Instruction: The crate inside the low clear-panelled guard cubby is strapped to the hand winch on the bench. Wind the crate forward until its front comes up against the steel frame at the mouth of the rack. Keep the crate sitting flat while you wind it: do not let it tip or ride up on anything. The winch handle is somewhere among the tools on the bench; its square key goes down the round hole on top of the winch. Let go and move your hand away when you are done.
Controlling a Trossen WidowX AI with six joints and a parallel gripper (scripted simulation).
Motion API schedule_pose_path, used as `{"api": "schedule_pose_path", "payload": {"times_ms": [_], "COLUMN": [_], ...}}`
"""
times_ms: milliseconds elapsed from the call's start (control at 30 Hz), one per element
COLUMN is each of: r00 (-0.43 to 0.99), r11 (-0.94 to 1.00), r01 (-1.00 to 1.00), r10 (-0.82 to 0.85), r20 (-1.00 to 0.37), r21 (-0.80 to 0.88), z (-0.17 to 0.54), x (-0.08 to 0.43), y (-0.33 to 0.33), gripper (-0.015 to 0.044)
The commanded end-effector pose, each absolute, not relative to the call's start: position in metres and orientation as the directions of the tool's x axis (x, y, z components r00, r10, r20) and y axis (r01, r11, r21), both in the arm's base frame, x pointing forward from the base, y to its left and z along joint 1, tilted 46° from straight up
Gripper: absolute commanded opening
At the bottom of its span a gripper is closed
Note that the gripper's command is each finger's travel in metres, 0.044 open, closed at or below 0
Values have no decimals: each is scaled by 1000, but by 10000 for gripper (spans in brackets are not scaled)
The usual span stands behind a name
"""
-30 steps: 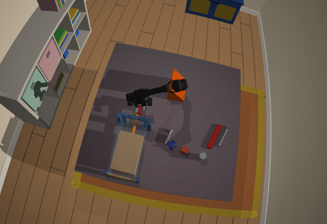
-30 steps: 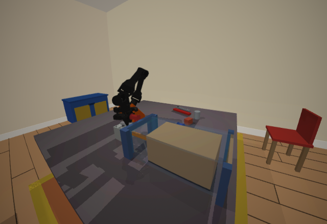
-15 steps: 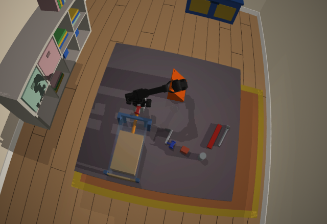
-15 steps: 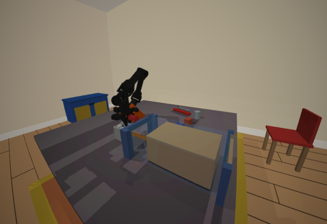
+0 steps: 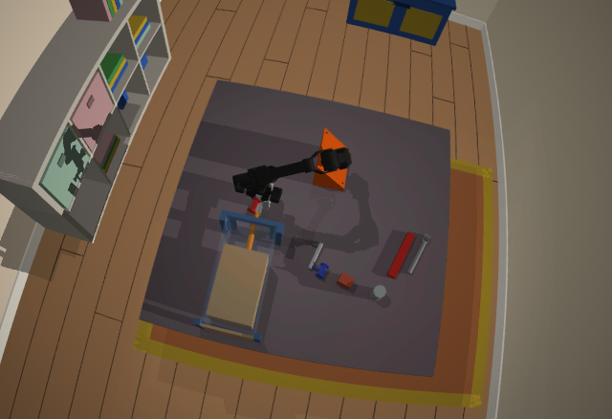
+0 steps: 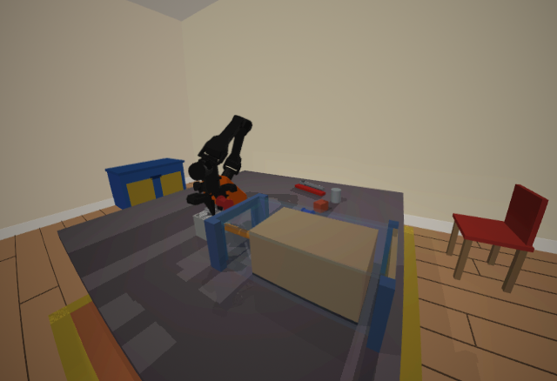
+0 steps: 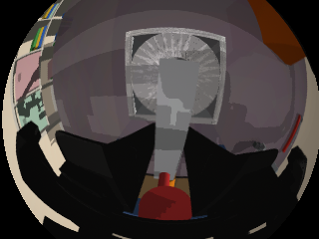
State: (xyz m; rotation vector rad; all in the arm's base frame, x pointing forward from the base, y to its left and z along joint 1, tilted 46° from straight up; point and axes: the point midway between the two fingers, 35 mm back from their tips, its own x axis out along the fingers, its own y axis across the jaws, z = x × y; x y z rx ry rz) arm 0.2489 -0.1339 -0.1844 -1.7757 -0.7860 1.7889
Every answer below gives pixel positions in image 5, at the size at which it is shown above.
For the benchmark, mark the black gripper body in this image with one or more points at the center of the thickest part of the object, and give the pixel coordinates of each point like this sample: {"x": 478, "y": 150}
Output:
{"x": 266, "y": 192}

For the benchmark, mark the light grey cylinder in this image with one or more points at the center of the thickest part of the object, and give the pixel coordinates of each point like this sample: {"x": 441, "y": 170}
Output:
{"x": 377, "y": 293}

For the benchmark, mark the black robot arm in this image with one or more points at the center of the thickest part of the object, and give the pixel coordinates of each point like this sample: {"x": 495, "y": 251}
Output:
{"x": 261, "y": 176}

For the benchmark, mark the grey crank handle with dark red knob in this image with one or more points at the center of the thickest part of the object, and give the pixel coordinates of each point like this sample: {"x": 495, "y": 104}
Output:
{"x": 255, "y": 204}

